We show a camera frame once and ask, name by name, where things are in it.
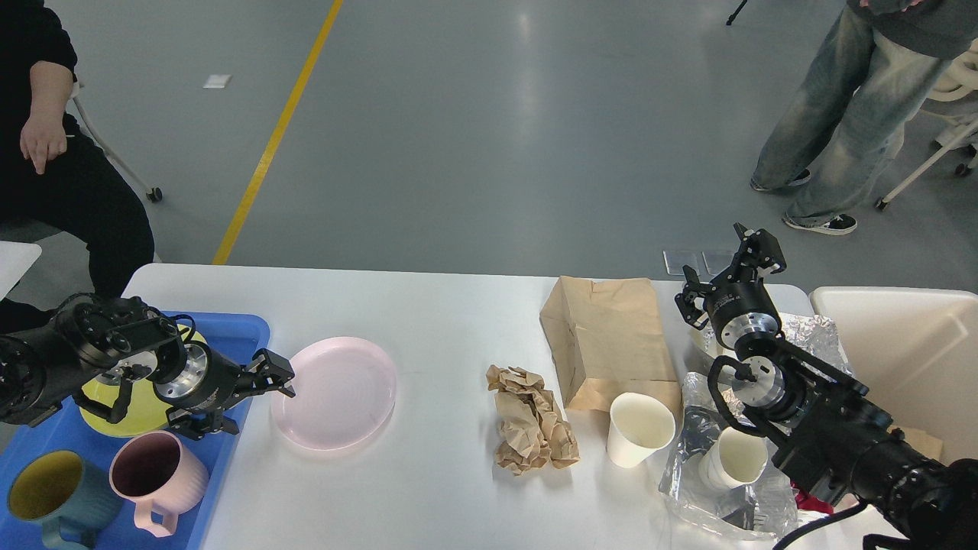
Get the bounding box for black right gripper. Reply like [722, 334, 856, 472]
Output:
[675, 223, 787, 351]

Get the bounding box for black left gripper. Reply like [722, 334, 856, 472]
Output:
[153, 342, 296, 441]

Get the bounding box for pink ribbed mug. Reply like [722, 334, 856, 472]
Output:
[108, 431, 209, 539]

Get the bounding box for pink plate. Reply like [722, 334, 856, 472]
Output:
[270, 335, 397, 453]

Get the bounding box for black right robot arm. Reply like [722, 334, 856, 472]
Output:
[675, 223, 977, 549]

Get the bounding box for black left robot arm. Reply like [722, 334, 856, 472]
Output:
[1, 293, 296, 441]

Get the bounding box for seated person's hand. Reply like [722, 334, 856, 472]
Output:
[20, 114, 69, 175]

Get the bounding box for metal floor plates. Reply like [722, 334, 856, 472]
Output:
[662, 250, 734, 278]

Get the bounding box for yellow plate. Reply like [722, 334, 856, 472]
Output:
[80, 351, 170, 438]

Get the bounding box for crumpled aluminium foil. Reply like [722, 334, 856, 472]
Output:
[687, 313, 853, 376]

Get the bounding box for brown paper bag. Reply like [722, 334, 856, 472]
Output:
[540, 276, 682, 416]

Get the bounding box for person in faded jeans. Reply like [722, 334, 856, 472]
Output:
[749, 1, 977, 236]

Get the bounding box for teal mug yellow inside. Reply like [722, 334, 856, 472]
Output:
[7, 450, 125, 549]

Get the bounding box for white paper cup in plastic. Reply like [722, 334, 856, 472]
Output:
[696, 427, 768, 492]

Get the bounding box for beige plastic bin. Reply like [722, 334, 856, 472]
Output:
[810, 286, 977, 463]

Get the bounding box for chair leg with caster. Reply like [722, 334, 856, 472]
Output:
[70, 77, 164, 203]

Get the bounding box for clear plastic wrap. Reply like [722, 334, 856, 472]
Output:
[658, 373, 798, 542]

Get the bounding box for crumpled brown paper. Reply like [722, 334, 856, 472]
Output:
[486, 364, 581, 476]

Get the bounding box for person in black clothes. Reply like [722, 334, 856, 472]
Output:
[1, 1, 154, 299]

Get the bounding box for white office chair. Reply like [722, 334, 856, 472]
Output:
[876, 42, 978, 212]

